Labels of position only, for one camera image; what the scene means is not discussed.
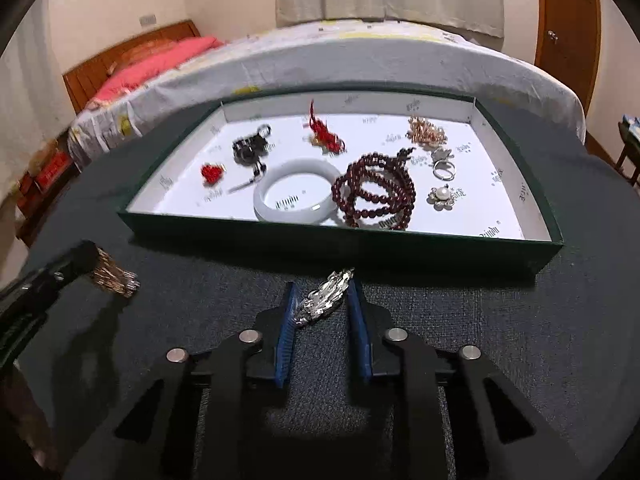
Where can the bed with white sheet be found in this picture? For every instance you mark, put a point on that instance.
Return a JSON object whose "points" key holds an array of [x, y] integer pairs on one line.
{"points": [[350, 55]]}

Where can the dark grey table cloth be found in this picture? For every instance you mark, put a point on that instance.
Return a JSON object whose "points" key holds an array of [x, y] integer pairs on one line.
{"points": [[500, 335]]}

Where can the pink pillow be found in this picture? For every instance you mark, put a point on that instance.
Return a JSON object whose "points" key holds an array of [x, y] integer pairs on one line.
{"points": [[150, 65]]}

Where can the small gold red charm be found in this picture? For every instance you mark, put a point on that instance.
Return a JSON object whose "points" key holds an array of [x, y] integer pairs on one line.
{"points": [[210, 174]]}

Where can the wooden door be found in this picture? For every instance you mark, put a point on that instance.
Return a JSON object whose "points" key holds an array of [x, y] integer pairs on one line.
{"points": [[570, 25]]}

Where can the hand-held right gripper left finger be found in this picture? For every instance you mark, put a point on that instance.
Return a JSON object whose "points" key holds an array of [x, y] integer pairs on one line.
{"points": [[285, 330]]}

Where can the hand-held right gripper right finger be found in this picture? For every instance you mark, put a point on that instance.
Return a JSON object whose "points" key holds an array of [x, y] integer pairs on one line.
{"points": [[361, 330]]}

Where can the wall switch plate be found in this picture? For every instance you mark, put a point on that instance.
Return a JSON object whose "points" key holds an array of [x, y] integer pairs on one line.
{"points": [[147, 20]]}

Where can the wooden nightstand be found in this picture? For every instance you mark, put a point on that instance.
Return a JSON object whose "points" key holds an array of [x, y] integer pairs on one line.
{"points": [[35, 210]]}

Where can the red box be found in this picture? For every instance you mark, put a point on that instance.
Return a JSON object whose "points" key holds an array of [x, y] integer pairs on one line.
{"points": [[52, 172]]}

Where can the white jade bangle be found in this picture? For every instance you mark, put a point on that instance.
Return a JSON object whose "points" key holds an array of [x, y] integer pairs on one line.
{"points": [[262, 200]]}

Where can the silver rhinestone brooch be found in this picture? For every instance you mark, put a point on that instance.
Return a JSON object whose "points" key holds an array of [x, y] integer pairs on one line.
{"points": [[325, 295]]}

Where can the wooden chair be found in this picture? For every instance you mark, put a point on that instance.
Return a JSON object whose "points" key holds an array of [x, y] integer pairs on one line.
{"points": [[630, 155]]}

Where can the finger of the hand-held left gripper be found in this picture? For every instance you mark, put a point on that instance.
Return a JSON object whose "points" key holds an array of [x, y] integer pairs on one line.
{"points": [[80, 257], [25, 300]]}

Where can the red knot tassel charm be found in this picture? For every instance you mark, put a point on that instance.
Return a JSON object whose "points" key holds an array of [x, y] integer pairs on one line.
{"points": [[325, 132]]}

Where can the wooden headboard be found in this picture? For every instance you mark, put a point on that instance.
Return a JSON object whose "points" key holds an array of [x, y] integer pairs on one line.
{"points": [[85, 72]]}

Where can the green jewelry box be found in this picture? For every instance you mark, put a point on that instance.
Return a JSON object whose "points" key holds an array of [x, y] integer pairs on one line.
{"points": [[325, 245]]}

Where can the pearl flower brooch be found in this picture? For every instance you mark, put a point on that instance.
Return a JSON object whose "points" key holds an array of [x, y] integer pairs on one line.
{"points": [[442, 195]]}

